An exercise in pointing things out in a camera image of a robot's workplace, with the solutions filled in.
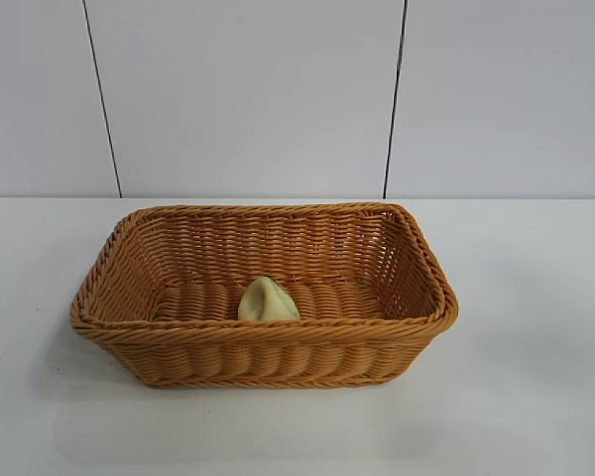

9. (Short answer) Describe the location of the woven wicker basket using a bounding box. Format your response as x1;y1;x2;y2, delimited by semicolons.
68;201;461;391

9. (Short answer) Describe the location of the pale yellow egg yolk pastry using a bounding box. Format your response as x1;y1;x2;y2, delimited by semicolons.
236;276;301;322

